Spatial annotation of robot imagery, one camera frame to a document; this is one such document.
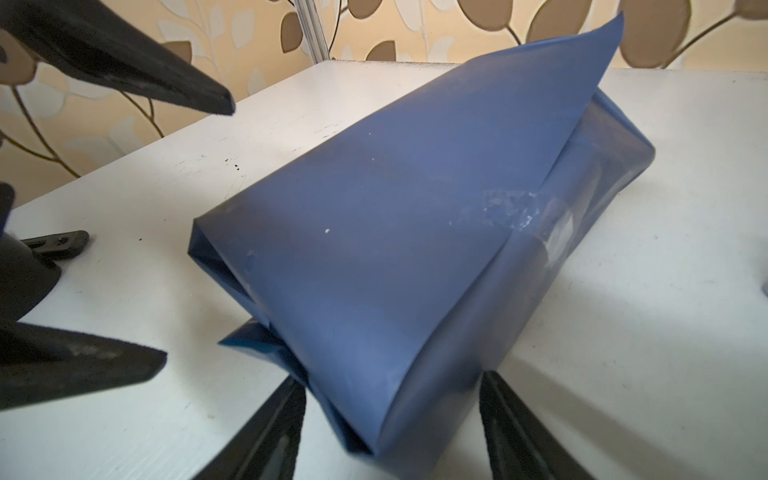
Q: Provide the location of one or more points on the light blue wrapping paper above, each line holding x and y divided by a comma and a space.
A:
387, 268

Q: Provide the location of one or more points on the grey duct tape roll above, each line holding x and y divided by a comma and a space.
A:
26, 277

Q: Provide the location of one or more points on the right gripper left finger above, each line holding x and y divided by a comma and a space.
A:
266, 447

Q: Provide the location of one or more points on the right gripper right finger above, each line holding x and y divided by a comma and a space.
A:
519, 446

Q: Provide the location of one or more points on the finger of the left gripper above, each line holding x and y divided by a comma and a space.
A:
88, 41
41, 364

